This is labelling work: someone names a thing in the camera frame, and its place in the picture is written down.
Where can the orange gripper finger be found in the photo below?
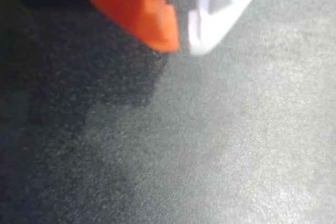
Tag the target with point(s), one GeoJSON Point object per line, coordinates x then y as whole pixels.
{"type": "Point", "coordinates": [131, 1]}

